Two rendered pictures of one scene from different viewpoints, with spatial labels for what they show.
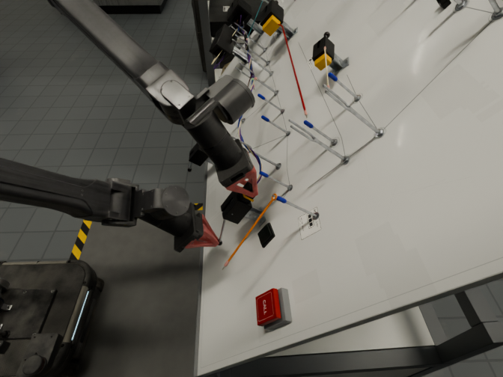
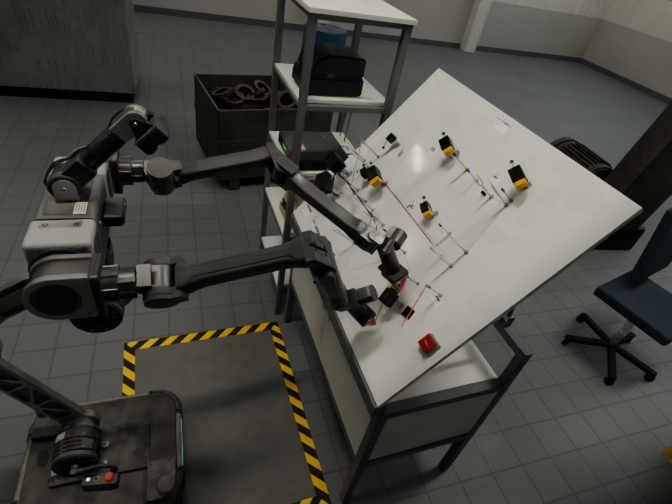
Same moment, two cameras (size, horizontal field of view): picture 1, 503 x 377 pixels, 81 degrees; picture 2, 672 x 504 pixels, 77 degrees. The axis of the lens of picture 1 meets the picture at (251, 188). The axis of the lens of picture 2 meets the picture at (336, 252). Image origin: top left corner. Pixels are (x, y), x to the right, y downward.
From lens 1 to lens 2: 105 cm
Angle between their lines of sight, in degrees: 20
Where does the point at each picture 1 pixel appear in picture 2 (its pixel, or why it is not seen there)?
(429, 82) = (484, 230)
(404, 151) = (480, 260)
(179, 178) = (223, 300)
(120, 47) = (338, 212)
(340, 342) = (446, 383)
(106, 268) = not seen: hidden behind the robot
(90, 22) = (319, 198)
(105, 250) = (163, 384)
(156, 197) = (368, 290)
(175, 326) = (267, 446)
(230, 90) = (398, 234)
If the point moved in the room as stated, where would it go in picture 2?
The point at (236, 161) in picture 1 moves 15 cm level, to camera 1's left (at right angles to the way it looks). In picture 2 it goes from (399, 270) to (359, 272)
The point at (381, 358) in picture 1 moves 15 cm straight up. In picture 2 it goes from (471, 388) to (486, 365)
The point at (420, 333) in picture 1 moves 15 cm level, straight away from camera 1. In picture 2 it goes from (489, 372) to (507, 355)
